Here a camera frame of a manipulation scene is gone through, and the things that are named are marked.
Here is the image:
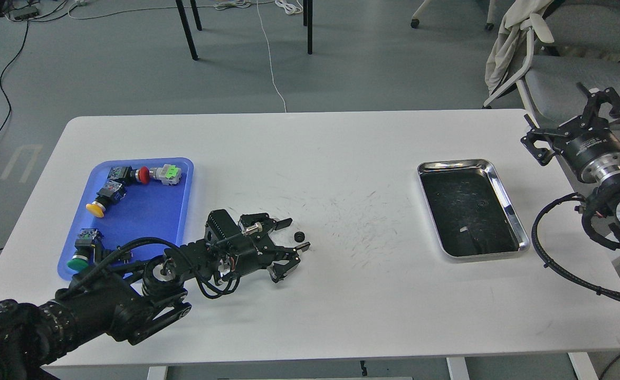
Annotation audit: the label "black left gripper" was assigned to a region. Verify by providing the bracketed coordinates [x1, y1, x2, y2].
[204, 209, 311, 283]

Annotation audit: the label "small black switch part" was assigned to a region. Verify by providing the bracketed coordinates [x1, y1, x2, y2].
[102, 249, 133, 265]

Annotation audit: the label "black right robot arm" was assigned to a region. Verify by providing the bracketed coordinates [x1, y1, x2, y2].
[520, 82, 620, 301]

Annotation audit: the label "green push button switch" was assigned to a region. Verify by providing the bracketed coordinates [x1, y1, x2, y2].
[66, 228, 104, 272]

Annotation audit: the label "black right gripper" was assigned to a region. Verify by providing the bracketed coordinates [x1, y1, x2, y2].
[521, 82, 620, 184]

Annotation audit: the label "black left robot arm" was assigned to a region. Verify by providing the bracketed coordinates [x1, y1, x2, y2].
[0, 210, 310, 379]

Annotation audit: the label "blue plastic tray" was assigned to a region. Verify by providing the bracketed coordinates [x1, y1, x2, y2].
[56, 158, 194, 281]

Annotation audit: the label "white cable on floor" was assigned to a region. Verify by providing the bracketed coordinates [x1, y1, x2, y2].
[67, 0, 304, 113]

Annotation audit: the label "black table legs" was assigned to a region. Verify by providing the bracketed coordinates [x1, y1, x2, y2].
[175, 0, 313, 60]

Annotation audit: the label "beige jacket on chair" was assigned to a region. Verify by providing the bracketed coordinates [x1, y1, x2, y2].
[485, 1, 552, 94]

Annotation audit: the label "red push button switch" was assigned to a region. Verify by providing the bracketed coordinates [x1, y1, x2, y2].
[107, 166, 151, 185]

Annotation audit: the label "grey green connector part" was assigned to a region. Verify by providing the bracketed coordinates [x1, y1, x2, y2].
[149, 164, 182, 186]

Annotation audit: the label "yellow push button switch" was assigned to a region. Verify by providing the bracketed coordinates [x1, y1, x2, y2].
[85, 180, 126, 218]

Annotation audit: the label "grey office chair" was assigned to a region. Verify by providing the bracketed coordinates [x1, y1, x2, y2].
[410, 0, 620, 132]

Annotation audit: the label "silver metal tray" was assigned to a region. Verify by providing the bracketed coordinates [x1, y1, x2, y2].
[417, 158, 531, 262]

